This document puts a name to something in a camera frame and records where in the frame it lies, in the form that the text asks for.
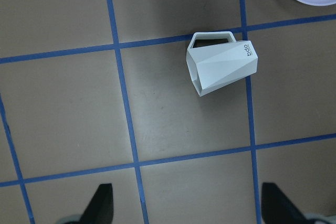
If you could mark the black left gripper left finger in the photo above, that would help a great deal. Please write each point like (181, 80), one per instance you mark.
(100, 209)

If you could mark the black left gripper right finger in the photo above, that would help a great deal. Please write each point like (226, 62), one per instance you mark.
(277, 208)

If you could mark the white faceted mug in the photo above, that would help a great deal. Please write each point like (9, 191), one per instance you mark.
(217, 59)

